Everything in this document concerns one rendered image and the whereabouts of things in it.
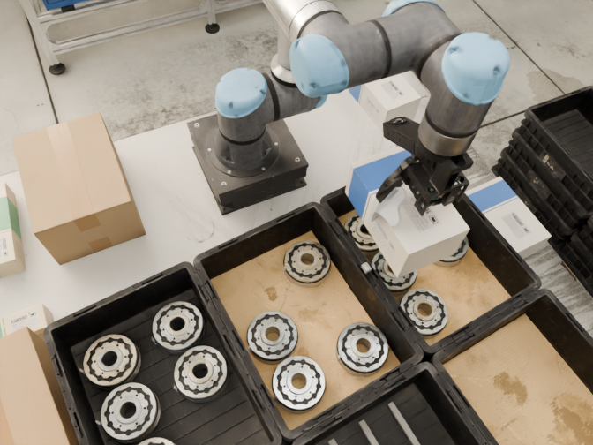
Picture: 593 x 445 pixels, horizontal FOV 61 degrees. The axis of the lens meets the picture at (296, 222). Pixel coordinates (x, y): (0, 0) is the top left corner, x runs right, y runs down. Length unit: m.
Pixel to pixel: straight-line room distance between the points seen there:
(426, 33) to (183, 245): 0.86
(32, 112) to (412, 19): 2.29
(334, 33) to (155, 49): 2.32
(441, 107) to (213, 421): 0.70
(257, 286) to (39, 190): 0.56
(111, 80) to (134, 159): 1.33
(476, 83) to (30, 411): 0.93
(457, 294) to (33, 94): 2.28
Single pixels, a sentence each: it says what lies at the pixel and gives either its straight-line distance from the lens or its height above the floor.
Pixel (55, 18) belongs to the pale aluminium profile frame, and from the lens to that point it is 2.76.
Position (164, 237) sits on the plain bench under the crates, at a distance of 1.35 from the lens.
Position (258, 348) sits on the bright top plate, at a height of 0.86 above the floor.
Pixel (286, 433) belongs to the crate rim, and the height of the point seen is 0.93.
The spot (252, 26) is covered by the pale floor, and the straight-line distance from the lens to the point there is 3.02.
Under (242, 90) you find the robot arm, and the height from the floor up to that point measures 1.03.
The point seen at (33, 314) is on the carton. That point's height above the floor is 0.76.
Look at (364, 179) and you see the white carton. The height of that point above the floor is 1.14.
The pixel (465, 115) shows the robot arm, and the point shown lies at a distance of 0.67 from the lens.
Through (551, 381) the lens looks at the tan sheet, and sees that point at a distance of 1.19.
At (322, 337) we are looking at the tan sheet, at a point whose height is 0.83.
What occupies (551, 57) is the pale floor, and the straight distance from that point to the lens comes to 3.21.
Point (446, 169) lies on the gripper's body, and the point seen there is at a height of 1.30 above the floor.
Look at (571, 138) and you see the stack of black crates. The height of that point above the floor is 0.49.
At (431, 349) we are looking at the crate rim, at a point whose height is 0.93.
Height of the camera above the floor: 1.85
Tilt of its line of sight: 59 degrees down
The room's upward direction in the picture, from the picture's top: 4 degrees clockwise
